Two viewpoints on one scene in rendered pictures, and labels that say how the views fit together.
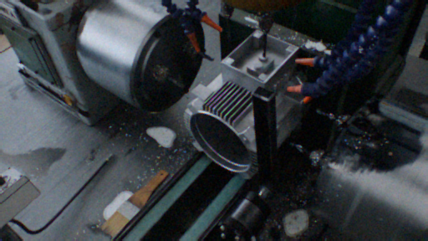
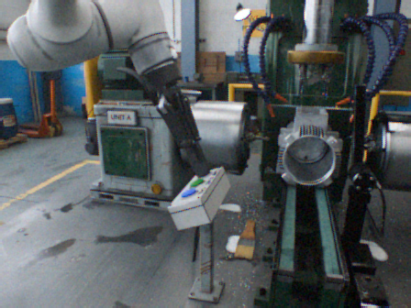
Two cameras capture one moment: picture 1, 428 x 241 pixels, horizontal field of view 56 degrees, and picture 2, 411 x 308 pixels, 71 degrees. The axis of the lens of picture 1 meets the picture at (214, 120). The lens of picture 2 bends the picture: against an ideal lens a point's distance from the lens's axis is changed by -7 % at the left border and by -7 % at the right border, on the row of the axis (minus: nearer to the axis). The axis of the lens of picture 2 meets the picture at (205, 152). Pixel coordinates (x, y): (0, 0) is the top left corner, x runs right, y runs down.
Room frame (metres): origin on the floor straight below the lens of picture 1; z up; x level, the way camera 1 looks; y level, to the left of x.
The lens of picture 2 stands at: (-0.15, 0.65, 1.31)
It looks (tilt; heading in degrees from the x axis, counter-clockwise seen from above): 17 degrees down; 334
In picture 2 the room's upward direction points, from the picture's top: straight up
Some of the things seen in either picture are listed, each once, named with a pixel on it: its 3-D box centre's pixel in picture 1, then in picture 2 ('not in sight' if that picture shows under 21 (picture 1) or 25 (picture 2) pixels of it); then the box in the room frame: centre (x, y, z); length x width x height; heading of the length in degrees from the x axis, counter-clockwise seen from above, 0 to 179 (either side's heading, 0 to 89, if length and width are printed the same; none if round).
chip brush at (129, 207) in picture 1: (137, 201); (247, 237); (0.49, 0.20, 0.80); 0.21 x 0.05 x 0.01; 140
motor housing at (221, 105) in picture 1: (247, 112); (307, 151); (0.56, -0.07, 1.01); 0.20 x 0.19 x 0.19; 138
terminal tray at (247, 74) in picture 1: (259, 69); (310, 121); (0.59, -0.10, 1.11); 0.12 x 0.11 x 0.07; 138
